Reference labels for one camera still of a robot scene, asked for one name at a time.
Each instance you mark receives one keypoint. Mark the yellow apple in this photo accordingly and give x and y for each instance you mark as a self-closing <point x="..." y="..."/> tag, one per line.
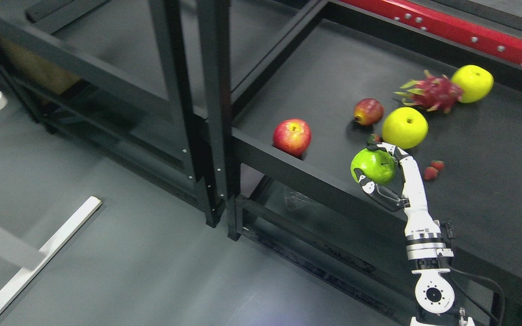
<point x="405" y="127"/>
<point x="475" y="82"/>

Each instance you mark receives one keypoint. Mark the red apple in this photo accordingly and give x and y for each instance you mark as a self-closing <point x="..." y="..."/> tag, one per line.
<point x="292" y="136"/>

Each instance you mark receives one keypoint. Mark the yellow apple near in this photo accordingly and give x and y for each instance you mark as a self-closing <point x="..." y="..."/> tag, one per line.
<point x="405" y="127"/>

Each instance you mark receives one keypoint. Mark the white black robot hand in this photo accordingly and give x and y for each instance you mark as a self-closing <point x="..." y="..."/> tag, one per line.
<point x="413" y="201"/>

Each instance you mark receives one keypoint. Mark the white table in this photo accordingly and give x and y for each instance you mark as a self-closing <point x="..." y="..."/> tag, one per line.
<point x="25" y="193"/>

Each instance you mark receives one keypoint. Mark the red metal beam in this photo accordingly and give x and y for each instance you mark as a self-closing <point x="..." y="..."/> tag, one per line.
<point x="452" y="28"/>

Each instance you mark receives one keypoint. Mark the small red strawberry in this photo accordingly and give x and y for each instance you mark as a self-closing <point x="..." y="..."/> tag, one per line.
<point x="374" y="139"/>

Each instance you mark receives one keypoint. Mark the red strawberry pair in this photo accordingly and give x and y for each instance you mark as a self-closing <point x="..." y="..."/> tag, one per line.
<point x="432" y="171"/>

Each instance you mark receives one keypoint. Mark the black metal shelf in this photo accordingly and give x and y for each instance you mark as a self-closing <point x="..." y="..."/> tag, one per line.
<point x="166" y="110"/>

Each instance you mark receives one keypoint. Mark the green apple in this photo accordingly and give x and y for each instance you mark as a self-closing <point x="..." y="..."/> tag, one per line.
<point x="378" y="166"/>

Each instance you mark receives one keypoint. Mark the pink dragon fruit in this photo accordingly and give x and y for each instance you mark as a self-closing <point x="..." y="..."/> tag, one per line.
<point x="433" y="93"/>

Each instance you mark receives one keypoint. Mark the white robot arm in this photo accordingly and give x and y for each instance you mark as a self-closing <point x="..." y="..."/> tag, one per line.
<point x="432" y="250"/>

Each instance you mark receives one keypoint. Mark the yellow apple far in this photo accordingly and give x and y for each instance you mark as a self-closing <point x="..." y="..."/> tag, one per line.
<point x="475" y="82"/>

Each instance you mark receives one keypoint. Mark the red pomegranate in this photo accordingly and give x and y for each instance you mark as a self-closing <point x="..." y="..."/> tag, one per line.
<point x="368" y="112"/>

